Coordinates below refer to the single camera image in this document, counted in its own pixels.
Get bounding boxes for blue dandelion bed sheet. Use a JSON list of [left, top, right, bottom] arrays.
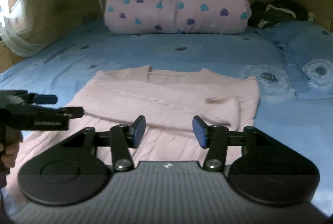
[[1, 20, 332, 215]]

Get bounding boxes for person's left hand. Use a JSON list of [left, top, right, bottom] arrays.
[[1, 126, 23, 168]]

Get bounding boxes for pink heart-print rolled quilt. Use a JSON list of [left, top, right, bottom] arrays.
[[104, 0, 252, 35]]

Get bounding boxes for black white-trimmed garment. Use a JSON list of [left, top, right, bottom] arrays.
[[248, 0, 309, 29]]

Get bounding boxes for pink knit cardigan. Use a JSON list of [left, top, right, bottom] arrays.
[[4, 66, 260, 203]]

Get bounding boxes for white sheer curtain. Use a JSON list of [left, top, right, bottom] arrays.
[[1, 17, 52, 58]]

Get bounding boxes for blue dandelion pillow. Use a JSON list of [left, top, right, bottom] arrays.
[[257, 21, 332, 99]]

